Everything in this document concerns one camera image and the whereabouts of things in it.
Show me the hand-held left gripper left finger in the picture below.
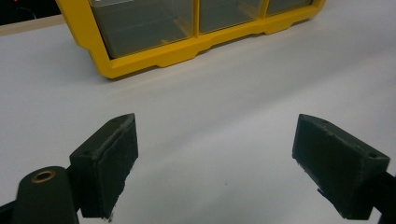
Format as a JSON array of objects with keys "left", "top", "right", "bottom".
[{"left": 69, "top": 113, "right": 139, "bottom": 219}]

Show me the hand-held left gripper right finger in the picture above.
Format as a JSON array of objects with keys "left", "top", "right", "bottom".
[{"left": 291, "top": 113, "right": 391, "bottom": 220}]

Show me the yellow plastic organizer box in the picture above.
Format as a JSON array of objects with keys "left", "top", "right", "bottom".
[{"left": 55, "top": 0, "right": 327, "bottom": 79}]

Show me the clear plastic drawer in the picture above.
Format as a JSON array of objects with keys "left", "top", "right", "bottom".
[
  {"left": 198, "top": 0, "right": 265, "bottom": 35},
  {"left": 88, "top": 0, "right": 196, "bottom": 60},
  {"left": 266, "top": 0, "right": 314, "bottom": 16}
]

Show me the black cable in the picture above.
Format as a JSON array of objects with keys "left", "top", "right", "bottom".
[{"left": 17, "top": 6, "right": 38, "bottom": 21}]

